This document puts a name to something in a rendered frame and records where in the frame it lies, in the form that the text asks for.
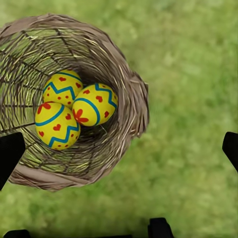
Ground wicker basket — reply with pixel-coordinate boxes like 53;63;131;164
0;13;150;192

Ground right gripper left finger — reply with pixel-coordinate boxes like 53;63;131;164
0;131;26;191

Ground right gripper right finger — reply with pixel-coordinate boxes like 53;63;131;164
222;132;238;172

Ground easter egg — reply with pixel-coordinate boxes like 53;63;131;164
71;83;118;127
41;68;88;109
34;101;82;151

